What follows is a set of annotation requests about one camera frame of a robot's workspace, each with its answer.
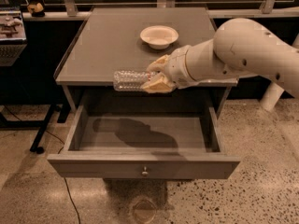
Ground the metal window rail frame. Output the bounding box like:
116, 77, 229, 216
18, 0, 299, 21

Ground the grey wooden cabinet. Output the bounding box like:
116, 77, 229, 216
56, 7, 237, 119

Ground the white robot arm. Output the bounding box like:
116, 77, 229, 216
141, 18, 299, 98

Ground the white paper bowl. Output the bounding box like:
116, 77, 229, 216
140, 25, 178, 49

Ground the clear plastic water bottle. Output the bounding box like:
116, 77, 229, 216
113, 70, 156, 91

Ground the black floor cable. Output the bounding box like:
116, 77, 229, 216
3, 105, 82, 224

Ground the yellow black tape dispenser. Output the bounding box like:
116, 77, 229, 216
27, 2, 45, 17

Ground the open grey top drawer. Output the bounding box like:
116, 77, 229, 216
48, 105, 240, 180

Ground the laptop on side desk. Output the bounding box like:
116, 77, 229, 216
0, 7, 27, 67

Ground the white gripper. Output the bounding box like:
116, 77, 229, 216
141, 46, 198, 93

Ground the black desk leg frame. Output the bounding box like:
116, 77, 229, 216
0, 105, 71, 154

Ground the metal drawer knob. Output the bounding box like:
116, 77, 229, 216
141, 166, 149, 176

